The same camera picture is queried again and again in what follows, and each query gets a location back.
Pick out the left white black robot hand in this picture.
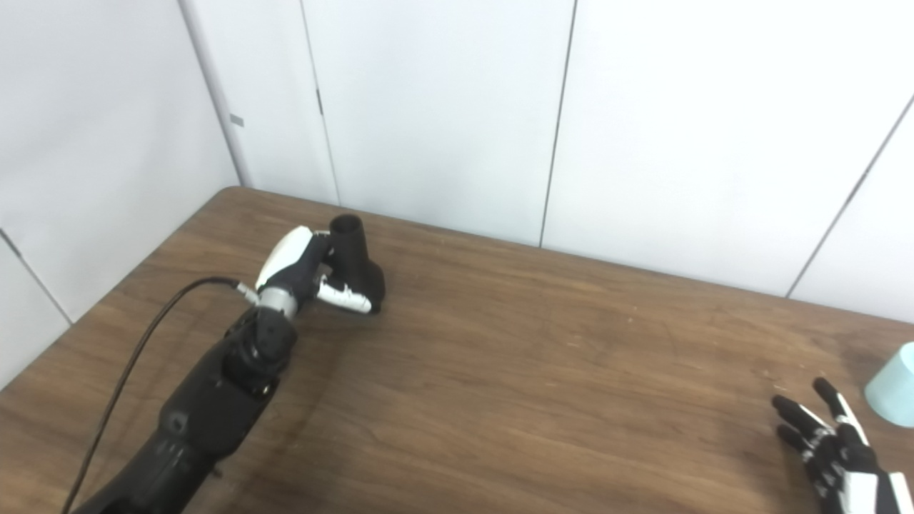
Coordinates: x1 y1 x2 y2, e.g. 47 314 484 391
255 226 373 315

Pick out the light blue cylinder cup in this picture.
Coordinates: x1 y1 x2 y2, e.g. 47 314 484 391
864 341 914 429

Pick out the black flared nozzle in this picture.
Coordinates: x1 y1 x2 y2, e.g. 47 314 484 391
327 214 387 315

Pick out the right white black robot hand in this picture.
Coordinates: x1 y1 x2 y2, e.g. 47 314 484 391
771 377 914 514

